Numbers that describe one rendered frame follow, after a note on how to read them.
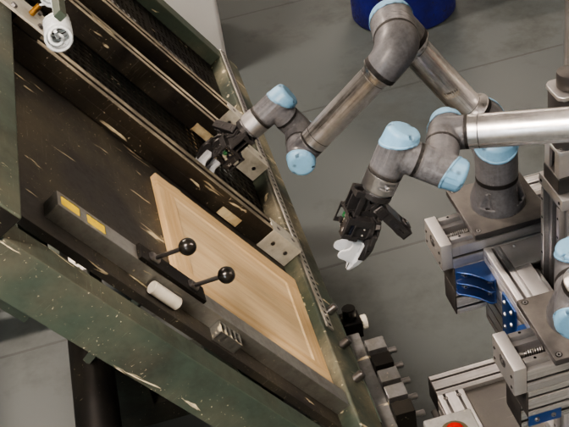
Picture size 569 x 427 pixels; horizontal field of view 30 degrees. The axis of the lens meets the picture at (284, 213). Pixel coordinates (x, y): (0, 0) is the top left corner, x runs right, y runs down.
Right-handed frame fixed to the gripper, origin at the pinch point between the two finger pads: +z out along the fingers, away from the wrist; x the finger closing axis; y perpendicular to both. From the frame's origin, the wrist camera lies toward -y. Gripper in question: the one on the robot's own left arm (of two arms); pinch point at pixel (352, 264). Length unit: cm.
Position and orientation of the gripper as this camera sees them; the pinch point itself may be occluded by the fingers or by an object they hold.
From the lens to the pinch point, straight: 236.4
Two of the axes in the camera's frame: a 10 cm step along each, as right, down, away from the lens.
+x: 2.1, 5.7, -7.9
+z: -3.2, 8.1, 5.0
